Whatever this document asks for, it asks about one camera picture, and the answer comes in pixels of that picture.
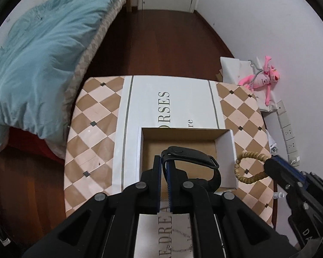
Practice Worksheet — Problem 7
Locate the wooden bead bracelet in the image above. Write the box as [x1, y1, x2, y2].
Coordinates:
[234, 151, 271, 184]

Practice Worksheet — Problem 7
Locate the pink panther plush toy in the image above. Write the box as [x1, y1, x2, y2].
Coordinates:
[238, 55, 280, 107]

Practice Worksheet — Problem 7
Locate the white cardboard box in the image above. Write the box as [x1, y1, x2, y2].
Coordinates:
[139, 127, 238, 193]

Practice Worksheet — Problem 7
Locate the checkered tablecloth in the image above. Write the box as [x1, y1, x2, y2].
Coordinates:
[64, 76, 270, 215]

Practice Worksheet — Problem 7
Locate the wall power socket strip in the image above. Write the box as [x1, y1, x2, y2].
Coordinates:
[276, 100, 300, 167]

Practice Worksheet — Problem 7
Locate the black smart band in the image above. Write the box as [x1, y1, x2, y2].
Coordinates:
[161, 146, 222, 193]

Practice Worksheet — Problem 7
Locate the teal blanket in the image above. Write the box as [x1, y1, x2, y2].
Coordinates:
[0, 0, 116, 151]

